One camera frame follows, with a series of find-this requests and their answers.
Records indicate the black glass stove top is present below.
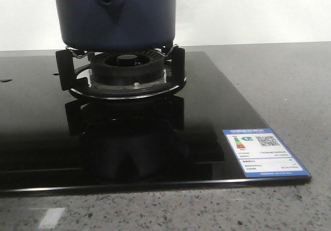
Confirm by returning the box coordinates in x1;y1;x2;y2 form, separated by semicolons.
1;52;311;196

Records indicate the black gas burner head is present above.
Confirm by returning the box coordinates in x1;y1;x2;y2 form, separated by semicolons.
90;50;165;88

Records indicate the black pot support grate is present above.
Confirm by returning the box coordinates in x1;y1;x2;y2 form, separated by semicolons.
55;45;186;101

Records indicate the blue cooking pot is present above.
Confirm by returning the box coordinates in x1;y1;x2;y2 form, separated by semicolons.
55;0;176;52

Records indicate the blue energy label sticker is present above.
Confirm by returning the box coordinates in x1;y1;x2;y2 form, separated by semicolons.
223;128;310;178

